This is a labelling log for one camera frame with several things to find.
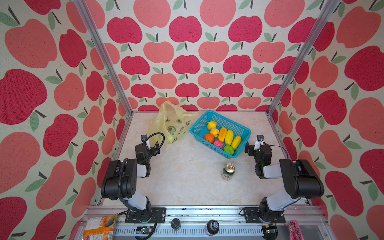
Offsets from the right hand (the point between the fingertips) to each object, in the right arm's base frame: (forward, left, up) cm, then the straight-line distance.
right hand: (259, 142), depth 93 cm
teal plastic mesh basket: (+10, +39, -3) cm, 41 cm away
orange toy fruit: (+3, +32, -3) cm, 32 cm away
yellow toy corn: (+1, +14, -4) cm, 14 cm away
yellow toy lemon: (+14, +30, -3) cm, 34 cm away
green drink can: (-23, +21, +3) cm, 31 cm away
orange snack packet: (-53, +80, -4) cm, 96 cm away
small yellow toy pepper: (+7, +28, -2) cm, 29 cm away
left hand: (-7, +69, 0) cm, 69 cm away
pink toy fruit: (-2, +26, -2) cm, 26 cm away
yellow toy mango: (+6, +23, -3) cm, 24 cm away
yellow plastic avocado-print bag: (+18, +63, -8) cm, 66 cm away
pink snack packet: (-44, -10, -7) cm, 46 cm away
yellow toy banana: (+4, +18, -3) cm, 19 cm away
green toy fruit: (-7, +19, -1) cm, 20 cm away
